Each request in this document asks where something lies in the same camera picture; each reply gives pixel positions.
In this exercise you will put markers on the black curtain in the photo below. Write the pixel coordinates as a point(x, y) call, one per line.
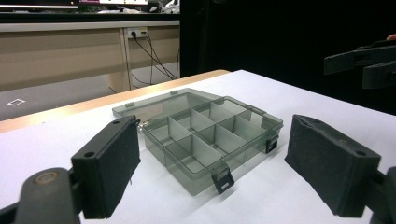
point(264, 34)

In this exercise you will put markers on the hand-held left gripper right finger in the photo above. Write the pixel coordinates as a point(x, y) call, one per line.
point(332, 168)

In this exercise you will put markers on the white table sheet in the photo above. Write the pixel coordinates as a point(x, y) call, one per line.
point(46, 146)

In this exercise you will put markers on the white wall power outlet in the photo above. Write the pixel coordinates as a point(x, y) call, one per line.
point(137, 32)

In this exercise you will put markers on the clear grey compartment box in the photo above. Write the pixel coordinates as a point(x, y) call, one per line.
point(202, 152)

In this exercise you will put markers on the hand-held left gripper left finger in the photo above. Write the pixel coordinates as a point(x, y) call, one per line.
point(106, 168)

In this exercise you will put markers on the beige wooden desk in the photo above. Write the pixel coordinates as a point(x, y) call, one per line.
point(59, 56)

